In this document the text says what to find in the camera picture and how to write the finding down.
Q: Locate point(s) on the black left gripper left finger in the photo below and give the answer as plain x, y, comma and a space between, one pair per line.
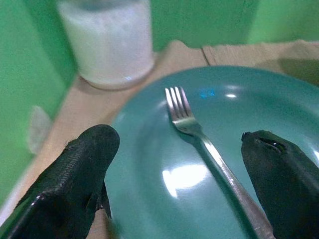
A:
67, 179

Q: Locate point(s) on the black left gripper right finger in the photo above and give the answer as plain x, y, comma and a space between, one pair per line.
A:
281, 184

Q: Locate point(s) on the teal round plate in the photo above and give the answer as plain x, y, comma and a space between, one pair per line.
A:
199, 159

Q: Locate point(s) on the silver metal fork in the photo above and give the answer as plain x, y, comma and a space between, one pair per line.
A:
211, 154

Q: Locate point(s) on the white frosted cup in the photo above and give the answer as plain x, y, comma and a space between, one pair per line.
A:
109, 42

